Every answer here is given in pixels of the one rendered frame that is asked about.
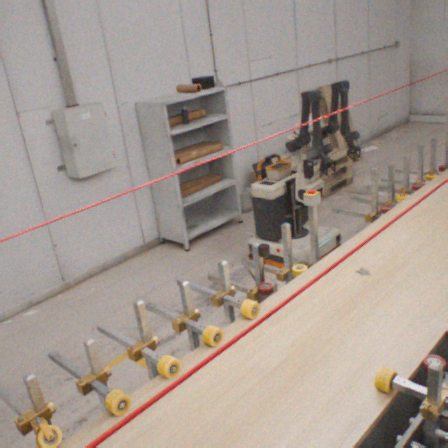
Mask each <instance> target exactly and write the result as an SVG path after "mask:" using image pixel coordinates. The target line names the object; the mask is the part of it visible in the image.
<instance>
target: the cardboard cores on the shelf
mask: <svg viewBox="0 0 448 448"><path fill-rule="evenodd" d="M204 116H205V110H204V109H197V110H193V111H190V112H188V117H189V120H196V119H199V118H202V117H204ZM182 117H183V115H182V114H180V115H177V116H173V117H169V118H168V121H169V126H173V125H176V124H180V123H182V122H183V121H182ZM221 150H223V144H222V142H221V141H220V140H218V141H215V142H212V141H211V140H209V141H205V140H203V141H201V142H198V143H195V144H192V145H189V146H186V147H183V148H181V149H178V150H175V151H174V156H175V161H176V163H178V164H179V165H181V164H183V163H185V162H188V161H191V160H194V159H200V158H202V157H204V156H207V155H210V154H213V153H216V152H218V151H221ZM221 180H223V177H222V176H221V175H217V176H215V177H214V175H213V173H208V174H206V175H203V176H201V177H199V178H196V179H194V180H188V181H186V182H183V183H181V184H179V185H180V191H181V199H182V198H184V197H186V196H189V195H191V194H193V193H195V192H198V191H200V190H202V189H203V188H206V187H208V186H210V185H212V184H215V183H217V182H219V181H221ZM181 199H180V200H181Z"/></svg>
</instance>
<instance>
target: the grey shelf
mask: <svg viewBox="0 0 448 448"><path fill-rule="evenodd" d="M224 92H225V94H224ZM197 97H198V98H197ZM226 97H227V98H226ZM202 98H203V99H202ZM201 99H202V100H201ZM225 101H226V102H225ZM198 103H199V105H198ZM183 104H186V106H187V111H188V112H190V111H193V110H197V109H204V110H205V116H204V117H202V118H199V119H196V120H189V124H183V122H182V123H180V124H176V125H173V126H169V121H168V118H169V117H173V116H177V115H180V114H182V107H181V105H183ZM227 104H228V105H227ZM135 106H136V111H137V117H138V122H139V126H140V132H141V137H142V141H143V142H142V147H143V152H144V157H145V162H146V167H147V172H148V178H149V182H151V181H156V180H159V179H161V178H163V177H166V176H168V175H171V174H174V173H176V172H179V171H181V170H183V169H186V168H188V167H191V166H194V165H196V164H199V163H202V162H203V161H206V160H208V159H214V158H216V157H219V156H222V155H223V154H226V153H228V152H231V151H234V143H233V136H232V127H231V119H230V111H229V102H228V95H227V86H215V87H214V88H210V89H206V90H201V92H180V93H179V92H176V93H172V94H168V95H164V96H160V97H156V98H152V99H148V100H145V101H141V102H136V103H135ZM226 108H227V110H226ZM166 118H167V119H166ZM164 122H165V123H164ZM163 124H164V125H163ZM167 124H168V125H167ZM228 124H229V126H228ZM205 125H206V126H205ZM206 132H207V134H206ZM229 132H230V134H229ZM205 134H206V135H205ZM202 138H203V139H202ZM207 139H208V140H207ZM203 140H205V141H206V140H207V141H209V140H211V141H212V142H215V141H218V140H220V141H221V142H222V144H223V150H221V151H218V152H216V153H213V154H210V155H207V156H204V157H202V158H200V159H194V160H191V161H188V162H185V163H183V164H181V165H179V164H178V163H176V161H175V156H174V151H175V150H178V149H181V148H183V147H186V146H189V145H192V144H195V143H198V142H201V141H203ZM230 140H231V142H230ZM168 153H169V154H168ZM172 153H173V154H172ZM170 157H171V158H170ZM232 157H233V159H232ZM169 159H170V160H169ZM209 162H210V163H209ZM209 162H206V163H204V164H202V165H199V166H197V167H194V168H192V169H189V170H186V171H184V172H181V173H180V174H177V175H174V176H172V177H169V178H167V179H164V180H160V181H157V182H155V183H152V184H150V187H151V193H152V198H153V203H154V208H155V213H156V219H157V223H158V228H159V234H160V244H164V243H165V241H163V239H162V238H165V239H168V240H171V241H175V242H178V243H181V244H184V251H189V250H190V248H189V244H188V241H190V240H192V239H193V238H195V237H197V236H199V235H200V234H201V233H203V232H206V231H208V230H210V229H212V228H214V227H216V226H218V225H220V224H222V223H225V222H227V221H229V220H231V219H233V218H235V217H237V216H240V221H239V223H244V222H243V218H242V209H241V201H240V193H239V184H238V177H237V168H236V159H235V152H234V153H231V154H229V155H226V156H223V157H222V158H219V159H214V160H211V161H209ZM170 164H171V165H170ZM233 164H234V166H233ZM206 165H207V166H206ZM211 167H212V168H211ZM210 169H211V170H210ZM207 172H208V173H213V175H214V177H215V176H217V175H221V176H222V177H223V180H221V181H219V182H217V183H215V184H212V185H210V186H208V187H206V188H203V189H202V190H200V191H198V192H195V193H193V194H191V195H189V196H186V197H184V198H182V199H181V191H180V185H179V184H181V183H183V182H186V181H188V180H194V179H196V178H199V177H201V176H203V175H206V174H208V173H207ZM234 173H235V174H234ZM236 189H237V190H236ZM175 192H176V193H175ZM179 193H180V194H179ZM215 196H216V197H215ZM237 197H238V199H237ZM180 199H181V200H180ZM211 200H212V201H211ZM216 202H217V203H216ZM238 204H239V206H238ZM212 206H213V207H212ZM185 247H186V248H185Z"/></svg>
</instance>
